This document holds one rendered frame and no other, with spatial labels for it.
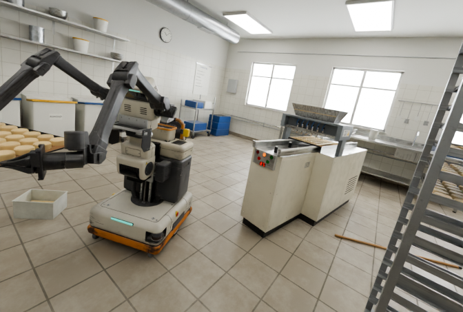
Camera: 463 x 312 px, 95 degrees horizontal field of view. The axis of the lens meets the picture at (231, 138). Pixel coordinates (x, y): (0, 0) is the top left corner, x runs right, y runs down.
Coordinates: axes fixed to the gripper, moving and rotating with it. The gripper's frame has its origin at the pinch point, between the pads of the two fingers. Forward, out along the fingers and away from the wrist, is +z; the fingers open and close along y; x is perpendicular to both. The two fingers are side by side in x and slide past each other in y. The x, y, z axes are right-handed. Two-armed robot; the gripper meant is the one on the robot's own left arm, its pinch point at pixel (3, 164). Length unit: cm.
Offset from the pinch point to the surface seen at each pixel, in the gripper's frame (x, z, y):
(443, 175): -68, -128, -12
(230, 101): 509, -408, 26
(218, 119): 449, -337, 75
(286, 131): 98, -233, 17
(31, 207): 129, 20, 91
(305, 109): 75, -230, -16
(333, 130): 42, -239, 0
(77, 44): 383, -6, -57
